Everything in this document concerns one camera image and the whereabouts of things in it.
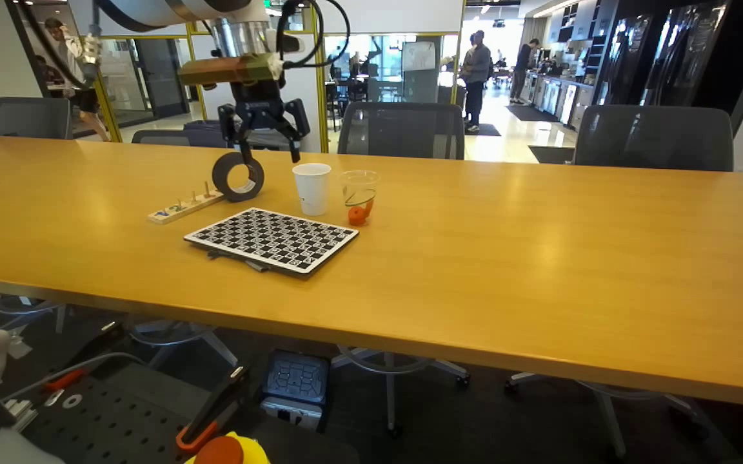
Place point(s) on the black perforated breadboard plate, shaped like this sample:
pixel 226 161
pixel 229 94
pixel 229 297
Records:
pixel 115 420

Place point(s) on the yellow emergency stop button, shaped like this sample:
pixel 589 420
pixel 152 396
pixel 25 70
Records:
pixel 252 451

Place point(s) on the yellow framed glass partition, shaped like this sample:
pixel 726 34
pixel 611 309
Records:
pixel 321 103

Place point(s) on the grey box with mesh panel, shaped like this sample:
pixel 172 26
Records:
pixel 295 382

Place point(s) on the wooden number puzzle strip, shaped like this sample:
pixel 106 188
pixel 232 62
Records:
pixel 173 210

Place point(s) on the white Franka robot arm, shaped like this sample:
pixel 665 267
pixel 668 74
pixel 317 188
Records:
pixel 239 8

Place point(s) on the person in blue-grey top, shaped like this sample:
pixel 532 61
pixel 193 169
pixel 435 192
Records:
pixel 475 74

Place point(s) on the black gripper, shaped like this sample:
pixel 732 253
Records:
pixel 263 107

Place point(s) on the clear plastic cup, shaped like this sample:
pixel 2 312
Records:
pixel 359 183

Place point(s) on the white wall board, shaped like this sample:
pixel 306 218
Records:
pixel 389 16

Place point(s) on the black glass-door cabinets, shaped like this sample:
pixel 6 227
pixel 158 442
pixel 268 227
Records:
pixel 673 52

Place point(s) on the wrist camera on wooden mount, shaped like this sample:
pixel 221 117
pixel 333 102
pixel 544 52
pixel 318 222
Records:
pixel 219 70

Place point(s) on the white paper cup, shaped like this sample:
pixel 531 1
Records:
pixel 313 192

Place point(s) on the black white marker checkerboard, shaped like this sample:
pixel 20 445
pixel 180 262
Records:
pixel 272 241

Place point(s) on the person in dark clothes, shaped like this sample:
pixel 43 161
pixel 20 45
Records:
pixel 522 67

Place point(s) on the grey office chair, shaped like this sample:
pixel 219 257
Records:
pixel 655 137
pixel 402 129
pixel 199 135

